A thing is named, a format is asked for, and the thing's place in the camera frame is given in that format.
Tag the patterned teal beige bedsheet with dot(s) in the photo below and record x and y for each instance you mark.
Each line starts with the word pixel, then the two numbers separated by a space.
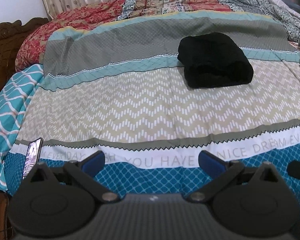
pixel 121 89

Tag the black gripper tip at right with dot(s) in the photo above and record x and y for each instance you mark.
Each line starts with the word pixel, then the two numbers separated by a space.
pixel 293 169

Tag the crumpled grey patterned cloth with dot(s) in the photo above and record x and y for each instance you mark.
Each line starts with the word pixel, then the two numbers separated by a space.
pixel 268 25

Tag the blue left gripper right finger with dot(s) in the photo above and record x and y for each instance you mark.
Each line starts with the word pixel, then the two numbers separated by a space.
pixel 210 164

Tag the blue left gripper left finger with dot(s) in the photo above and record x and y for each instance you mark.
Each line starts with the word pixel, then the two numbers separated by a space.
pixel 93 164

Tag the red floral patchwork quilt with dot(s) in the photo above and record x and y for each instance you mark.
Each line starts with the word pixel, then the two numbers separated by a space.
pixel 90 16

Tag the black smartphone with lit screen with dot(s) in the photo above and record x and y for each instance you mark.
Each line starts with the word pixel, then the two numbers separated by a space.
pixel 32 156

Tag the teal wave pattern pillow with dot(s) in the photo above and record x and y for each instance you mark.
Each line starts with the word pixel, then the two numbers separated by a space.
pixel 14 100

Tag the carved wooden headboard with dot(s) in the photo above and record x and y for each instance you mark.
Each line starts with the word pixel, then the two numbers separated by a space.
pixel 12 36

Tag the black pants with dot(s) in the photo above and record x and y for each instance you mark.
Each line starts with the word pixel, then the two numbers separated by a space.
pixel 213 60

